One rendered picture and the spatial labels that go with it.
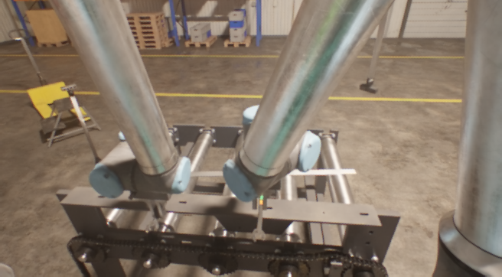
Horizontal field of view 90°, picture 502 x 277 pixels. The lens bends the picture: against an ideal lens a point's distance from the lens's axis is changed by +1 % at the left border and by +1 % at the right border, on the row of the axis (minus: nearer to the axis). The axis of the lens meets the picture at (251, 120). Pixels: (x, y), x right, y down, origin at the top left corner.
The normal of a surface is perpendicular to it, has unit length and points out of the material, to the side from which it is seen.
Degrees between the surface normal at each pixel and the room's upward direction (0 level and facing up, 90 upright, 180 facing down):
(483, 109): 97
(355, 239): 90
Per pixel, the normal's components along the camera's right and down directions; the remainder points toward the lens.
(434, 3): -0.11, 0.48
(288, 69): -0.78, 0.29
